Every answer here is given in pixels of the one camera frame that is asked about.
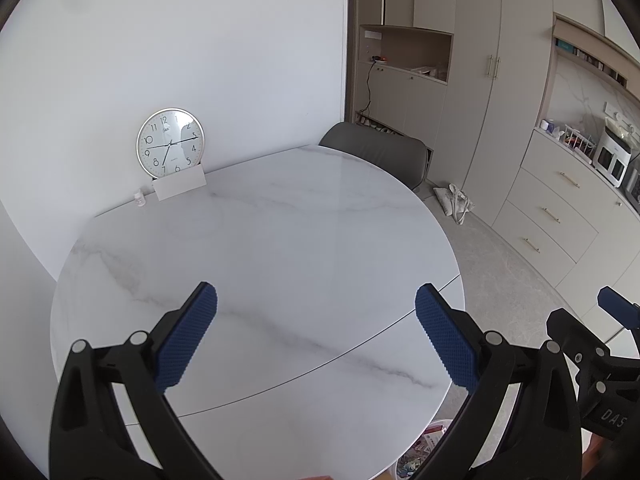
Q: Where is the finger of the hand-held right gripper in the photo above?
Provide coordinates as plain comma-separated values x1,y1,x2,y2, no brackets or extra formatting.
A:
598,286,640,333
546,308,613,362

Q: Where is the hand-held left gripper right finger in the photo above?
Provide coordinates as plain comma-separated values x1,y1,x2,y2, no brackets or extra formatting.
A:
412,282,583,480

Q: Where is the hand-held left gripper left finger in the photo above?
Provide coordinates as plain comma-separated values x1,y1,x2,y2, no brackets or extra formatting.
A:
48,281,221,480

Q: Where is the white trash bin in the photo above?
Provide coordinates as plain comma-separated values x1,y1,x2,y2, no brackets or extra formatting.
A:
397,417,453,480

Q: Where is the silver kitchen appliance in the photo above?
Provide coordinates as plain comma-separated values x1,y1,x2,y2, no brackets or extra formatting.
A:
621,166,640,211

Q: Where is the beige drawer cabinet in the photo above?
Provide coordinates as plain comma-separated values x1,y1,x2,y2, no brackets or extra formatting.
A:
492,127,640,291

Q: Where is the white tote bag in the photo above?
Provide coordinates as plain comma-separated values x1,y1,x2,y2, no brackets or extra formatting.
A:
432,183,475,225

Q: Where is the white countertop oven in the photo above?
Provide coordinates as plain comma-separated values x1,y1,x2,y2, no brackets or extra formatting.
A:
592,119,638,187

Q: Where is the white blank card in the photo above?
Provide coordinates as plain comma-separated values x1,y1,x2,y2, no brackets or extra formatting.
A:
152,166,207,202

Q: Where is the white dish rack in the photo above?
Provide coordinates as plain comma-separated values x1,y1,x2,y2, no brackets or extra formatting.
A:
559,125,598,162

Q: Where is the grey chair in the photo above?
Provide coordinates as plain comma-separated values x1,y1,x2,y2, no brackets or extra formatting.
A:
318,121,430,191

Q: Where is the tall beige wardrobe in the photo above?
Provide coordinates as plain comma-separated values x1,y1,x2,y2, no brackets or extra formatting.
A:
385,0,556,226

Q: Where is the round silver wall clock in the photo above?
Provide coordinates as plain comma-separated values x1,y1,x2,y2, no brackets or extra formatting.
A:
136,108,206,179

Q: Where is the black cable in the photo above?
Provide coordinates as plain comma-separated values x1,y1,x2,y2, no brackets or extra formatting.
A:
356,60,377,122

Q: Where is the wall shelf with books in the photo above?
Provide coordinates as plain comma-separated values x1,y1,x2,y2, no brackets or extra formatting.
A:
552,12,631,88

